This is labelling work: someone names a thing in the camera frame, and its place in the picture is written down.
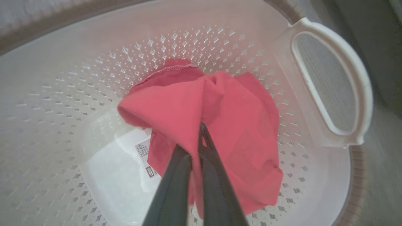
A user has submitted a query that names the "white barcode label sticker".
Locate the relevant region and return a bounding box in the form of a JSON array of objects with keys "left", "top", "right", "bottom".
[{"left": 135, "top": 138, "right": 159, "bottom": 179}]

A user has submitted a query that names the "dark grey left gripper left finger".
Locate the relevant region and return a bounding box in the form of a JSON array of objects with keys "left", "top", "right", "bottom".
[{"left": 142, "top": 144, "right": 193, "bottom": 226}]

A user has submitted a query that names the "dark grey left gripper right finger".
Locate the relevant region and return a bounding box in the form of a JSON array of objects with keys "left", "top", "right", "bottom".
[{"left": 198, "top": 122, "right": 249, "bottom": 226}]

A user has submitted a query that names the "white perforated laundry basket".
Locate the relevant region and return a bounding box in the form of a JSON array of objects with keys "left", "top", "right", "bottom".
[{"left": 0, "top": 0, "right": 374, "bottom": 226}]

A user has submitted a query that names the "pink red garment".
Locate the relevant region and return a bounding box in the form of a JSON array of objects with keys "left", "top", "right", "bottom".
[{"left": 117, "top": 58, "right": 284, "bottom": 219}]

